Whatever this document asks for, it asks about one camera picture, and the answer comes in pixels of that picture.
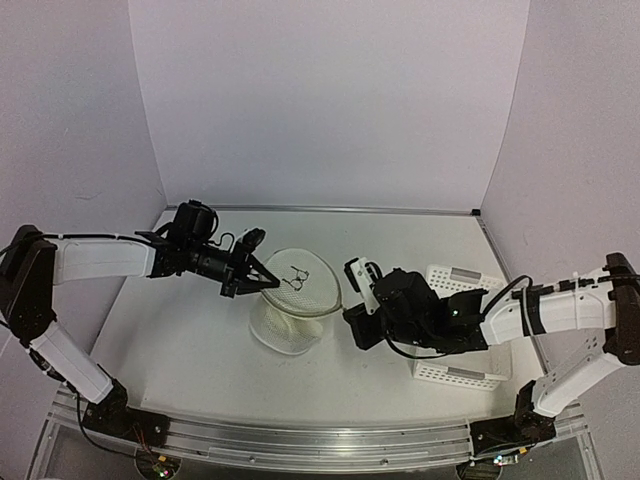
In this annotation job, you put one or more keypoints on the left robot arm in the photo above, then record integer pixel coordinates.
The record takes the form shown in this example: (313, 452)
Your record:
(45, 275)

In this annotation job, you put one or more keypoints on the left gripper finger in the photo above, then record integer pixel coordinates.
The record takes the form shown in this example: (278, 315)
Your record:
(245, 286)
(258, 270)

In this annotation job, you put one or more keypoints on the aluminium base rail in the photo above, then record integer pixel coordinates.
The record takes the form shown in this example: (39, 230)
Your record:
(310, 449)

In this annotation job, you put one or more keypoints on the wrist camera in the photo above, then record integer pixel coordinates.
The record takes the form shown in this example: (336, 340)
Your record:
(362, 275)
(249, 241)

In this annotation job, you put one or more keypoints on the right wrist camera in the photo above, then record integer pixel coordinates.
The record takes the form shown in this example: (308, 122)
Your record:
(362, 275)

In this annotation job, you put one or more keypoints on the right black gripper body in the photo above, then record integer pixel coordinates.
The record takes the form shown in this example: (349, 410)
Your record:
(366, 337)

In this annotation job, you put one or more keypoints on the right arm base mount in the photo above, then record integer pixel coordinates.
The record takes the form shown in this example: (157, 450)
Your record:
(523, 428)

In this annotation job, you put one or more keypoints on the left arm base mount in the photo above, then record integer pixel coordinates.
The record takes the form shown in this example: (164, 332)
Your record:
(115, 415)

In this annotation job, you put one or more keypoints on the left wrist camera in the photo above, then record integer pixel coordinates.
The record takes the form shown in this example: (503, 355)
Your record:
(249, 241)

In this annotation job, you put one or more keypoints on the white mesh laundry bag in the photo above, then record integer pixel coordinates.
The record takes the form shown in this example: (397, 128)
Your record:
(289, 319)

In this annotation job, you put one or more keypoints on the white plastic basket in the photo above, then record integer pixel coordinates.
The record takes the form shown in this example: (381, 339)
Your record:
(480, 370)

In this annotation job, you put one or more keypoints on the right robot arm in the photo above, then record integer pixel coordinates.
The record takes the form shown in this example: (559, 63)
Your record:
(401, 309)

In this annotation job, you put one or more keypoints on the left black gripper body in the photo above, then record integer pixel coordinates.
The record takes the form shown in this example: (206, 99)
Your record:
(222, 269)

